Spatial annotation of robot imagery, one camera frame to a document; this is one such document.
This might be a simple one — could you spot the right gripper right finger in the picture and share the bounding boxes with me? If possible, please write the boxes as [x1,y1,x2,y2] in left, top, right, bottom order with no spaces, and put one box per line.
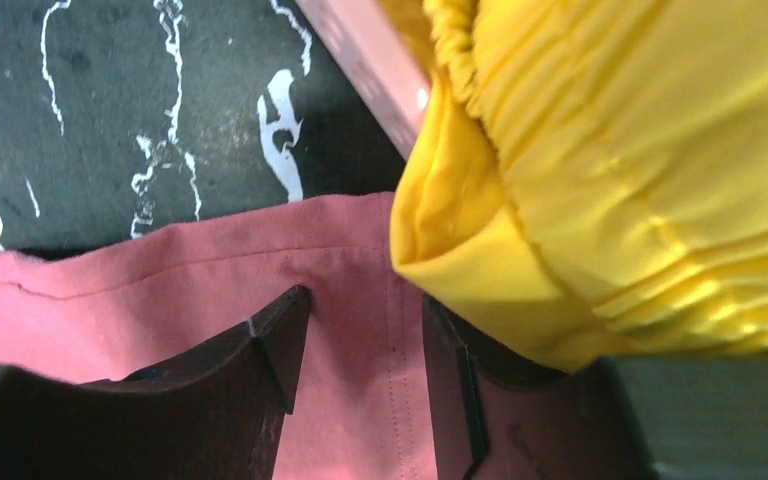
[422,296,656,479]

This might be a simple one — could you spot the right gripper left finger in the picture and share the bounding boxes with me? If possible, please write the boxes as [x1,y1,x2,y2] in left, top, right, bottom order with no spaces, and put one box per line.
[0,285,311,479]

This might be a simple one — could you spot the coral pink t-shirt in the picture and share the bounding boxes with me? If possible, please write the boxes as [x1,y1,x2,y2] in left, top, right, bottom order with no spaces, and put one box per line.
[0,193,437,479]

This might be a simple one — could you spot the pink laundry basket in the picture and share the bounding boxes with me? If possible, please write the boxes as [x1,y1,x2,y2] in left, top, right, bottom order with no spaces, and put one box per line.
[297,0,430,160]

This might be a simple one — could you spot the yellow garment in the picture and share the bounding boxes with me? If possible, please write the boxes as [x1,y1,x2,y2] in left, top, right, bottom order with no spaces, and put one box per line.
[382,1,768,371]

